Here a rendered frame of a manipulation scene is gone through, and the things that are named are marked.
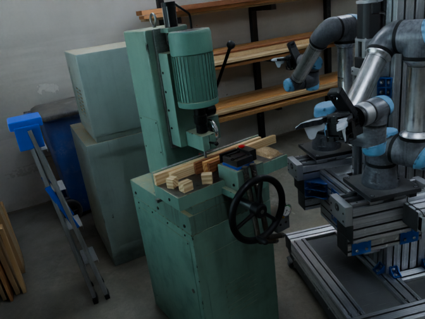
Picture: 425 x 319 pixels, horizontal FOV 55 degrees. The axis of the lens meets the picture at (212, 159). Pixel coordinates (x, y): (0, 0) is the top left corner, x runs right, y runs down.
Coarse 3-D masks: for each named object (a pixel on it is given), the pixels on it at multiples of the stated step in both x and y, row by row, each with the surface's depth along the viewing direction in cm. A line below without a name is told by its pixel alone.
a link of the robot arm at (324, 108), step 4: (316, 104) 213; (320, 104) 211; (324, 104) 210; (328, 104) 208; (332, 104) 207; (316, 108) 209; (320, 108) 207; (324, 108) 206; (328, 108) 205; (332, 108) 205; (316, 112) 209; (320, 112) 207; (324, 112) 206; (328, 112) 205; (332, 112) 206; (336, 112) 208; (316, 116) 209
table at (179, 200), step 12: (276, 156) 191; (264, 168) 186; (276, 168) 190; (180, 180) 178; (192, 180) 176; (216, 180) 173; (156, 192) 178; (168, 192) 168; (180, 192) 167; (192, 192) 166; (204, 192) 169; (216, 192) 173; (228, 192) 170; (180, 204) 163; (192, 204) 167
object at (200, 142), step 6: (186, 132) 186; (192, 132) 184; (210, 132) 180; (192, 138) 183; (198, 138) 179; (204, 138) 177; (210, 138) 179; (192, 144) 185; (198, 144) 181; (204, 144) 178; (210, 144) 179; (204, 150) 178
